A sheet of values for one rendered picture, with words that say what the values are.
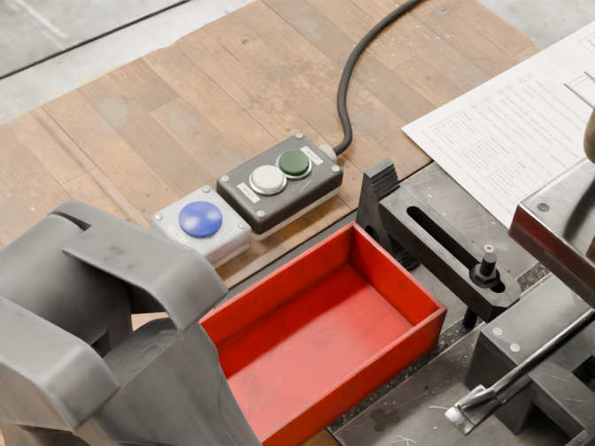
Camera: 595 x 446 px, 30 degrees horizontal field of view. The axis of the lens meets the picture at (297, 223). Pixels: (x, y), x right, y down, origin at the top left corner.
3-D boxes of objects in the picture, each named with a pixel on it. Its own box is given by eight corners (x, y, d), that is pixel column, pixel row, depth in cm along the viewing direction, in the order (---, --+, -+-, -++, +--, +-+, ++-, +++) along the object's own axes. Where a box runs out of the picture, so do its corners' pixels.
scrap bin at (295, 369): (123, 405, 93) (119, 368, 88) (347, 259, 103) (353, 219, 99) (211, 512, 87) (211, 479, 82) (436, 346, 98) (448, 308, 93)
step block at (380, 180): (353, 233, 105) (363, 171, 98) (375, 219, 107) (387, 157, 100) (399, 277, 103) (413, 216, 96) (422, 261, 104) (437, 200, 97)
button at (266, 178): (245, 188, 106) (246, 173, 104) (269, 173, 107) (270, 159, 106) (265, 206, 105) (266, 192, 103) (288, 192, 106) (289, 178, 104)
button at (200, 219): (170, 226, 102) (169, 212, 101) (204, 205, 104) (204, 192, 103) (196, 253, 101) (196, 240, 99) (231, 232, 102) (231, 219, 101)
